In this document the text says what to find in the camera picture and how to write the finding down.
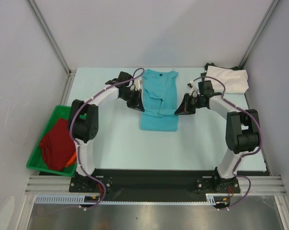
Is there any white cable duct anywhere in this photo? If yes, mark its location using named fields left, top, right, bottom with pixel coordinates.
left=35, top=195, right=229, bottom=206

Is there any white folded t-shirt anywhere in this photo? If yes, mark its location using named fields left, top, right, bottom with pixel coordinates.
left=220, top=69, right=249, bottom=94

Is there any left aluminium frame post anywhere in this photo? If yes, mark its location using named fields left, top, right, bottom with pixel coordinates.
left=25, top=0, right=72, bottom=75

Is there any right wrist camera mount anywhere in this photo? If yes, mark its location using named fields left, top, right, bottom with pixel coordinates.
left=187, top=81, right=199, bottom=97

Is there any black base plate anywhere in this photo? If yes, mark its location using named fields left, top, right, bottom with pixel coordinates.
left=69, top=169, right=240, bottom=202

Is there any dark red t-shirt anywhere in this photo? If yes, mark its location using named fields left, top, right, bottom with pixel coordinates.
left=38, top=118, right=76, bottom=171

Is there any dark green folded t-shirt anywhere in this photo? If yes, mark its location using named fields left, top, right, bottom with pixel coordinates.
left=200, top=62, right=240, bottom=85

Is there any aluminium frame post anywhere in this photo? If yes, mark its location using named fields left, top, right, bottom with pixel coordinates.
left=25, top=0, right=72, bottom=75
left=238, top=0, right=282, bottom=69

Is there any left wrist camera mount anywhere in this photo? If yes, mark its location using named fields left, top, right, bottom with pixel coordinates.
left=130, top=80, right=143, bottom=91

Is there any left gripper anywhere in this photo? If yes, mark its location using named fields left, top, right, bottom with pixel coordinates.
left=120, top=89, right=144, bottom=112

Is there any right aluminium frame post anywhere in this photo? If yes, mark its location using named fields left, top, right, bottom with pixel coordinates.
left=238, top=0, right=282, bottom=69

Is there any green plastic bin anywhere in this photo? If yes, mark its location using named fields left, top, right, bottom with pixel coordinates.
left=26, top=104, right=97, bottom=177

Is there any aluminium frame rail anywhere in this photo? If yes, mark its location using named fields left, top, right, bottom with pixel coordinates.
left=25, top=175, right=287, bottom=196

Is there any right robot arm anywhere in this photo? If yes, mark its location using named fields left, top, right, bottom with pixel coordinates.
left=175, top=80, right=262, bottom=194

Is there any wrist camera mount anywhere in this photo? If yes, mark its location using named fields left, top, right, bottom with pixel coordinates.
left=187, top=81, right=199, bottom=97
left=130, top=80, right=143, bottom=91

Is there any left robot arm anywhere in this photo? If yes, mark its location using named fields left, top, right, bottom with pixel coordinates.
left=68, top=68, right=145, bottom=193

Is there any light blue t-shirt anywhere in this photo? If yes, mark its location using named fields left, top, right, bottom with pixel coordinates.
left=140, top=69, right=178, bottom=132

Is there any orange t-shirt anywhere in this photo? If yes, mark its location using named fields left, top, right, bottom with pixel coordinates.
left=64, top=152, right=77, bottom=168

